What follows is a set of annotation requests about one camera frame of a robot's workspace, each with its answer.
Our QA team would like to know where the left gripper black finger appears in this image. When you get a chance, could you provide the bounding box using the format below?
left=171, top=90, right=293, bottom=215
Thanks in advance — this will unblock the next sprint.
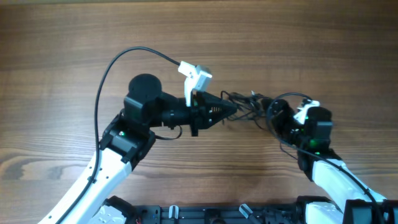
left=207, top=93, right=237, bottom=113
left=208, top=108, right=237, bottom=126

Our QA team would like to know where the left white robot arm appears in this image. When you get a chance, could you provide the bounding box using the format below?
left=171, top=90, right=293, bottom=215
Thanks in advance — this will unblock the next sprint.
left=41, top=73, right=237, bottom=223

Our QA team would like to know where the black usb cable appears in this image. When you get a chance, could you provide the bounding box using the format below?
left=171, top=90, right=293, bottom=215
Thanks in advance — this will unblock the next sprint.
left=220, top=90, right=268, bottom=130

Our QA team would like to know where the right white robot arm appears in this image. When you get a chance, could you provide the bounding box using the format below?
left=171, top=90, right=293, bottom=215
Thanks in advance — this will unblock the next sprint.
left=261, top=98, right=397, bottom=223

